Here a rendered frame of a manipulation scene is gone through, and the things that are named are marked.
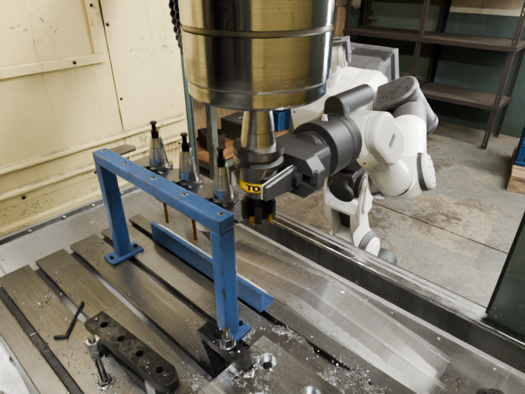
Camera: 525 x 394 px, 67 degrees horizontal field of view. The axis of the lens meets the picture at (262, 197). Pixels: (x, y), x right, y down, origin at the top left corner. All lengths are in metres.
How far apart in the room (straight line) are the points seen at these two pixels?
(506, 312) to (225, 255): 0.78
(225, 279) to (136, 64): 0.97
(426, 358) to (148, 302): 0.76
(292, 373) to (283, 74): 0.55
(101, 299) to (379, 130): 0.79
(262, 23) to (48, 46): 1.09
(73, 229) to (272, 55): 1.25
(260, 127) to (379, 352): 0.85
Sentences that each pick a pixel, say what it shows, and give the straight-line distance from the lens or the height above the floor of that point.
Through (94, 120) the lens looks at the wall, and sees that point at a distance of 1.51.
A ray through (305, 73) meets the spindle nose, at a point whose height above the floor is 1.53.
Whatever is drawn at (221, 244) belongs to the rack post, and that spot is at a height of 1.18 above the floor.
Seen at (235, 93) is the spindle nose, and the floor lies 1.52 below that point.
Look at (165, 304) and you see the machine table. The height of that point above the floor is 0.90.
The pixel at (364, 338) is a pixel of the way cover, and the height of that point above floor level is 0.74.
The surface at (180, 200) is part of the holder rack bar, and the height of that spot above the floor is 1.23.
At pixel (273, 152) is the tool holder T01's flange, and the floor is 1.44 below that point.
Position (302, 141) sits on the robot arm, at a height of 1.41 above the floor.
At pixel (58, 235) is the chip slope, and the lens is 1.53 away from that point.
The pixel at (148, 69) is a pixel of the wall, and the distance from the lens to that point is 1.58.
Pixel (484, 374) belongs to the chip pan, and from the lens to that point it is 1.33.
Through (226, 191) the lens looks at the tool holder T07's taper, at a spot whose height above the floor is 1.24.
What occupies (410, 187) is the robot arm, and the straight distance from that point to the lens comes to 0.85.
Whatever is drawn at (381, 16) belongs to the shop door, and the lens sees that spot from 5.52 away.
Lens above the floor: 1.62
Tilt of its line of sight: 30 degrees down
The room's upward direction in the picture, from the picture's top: straight up
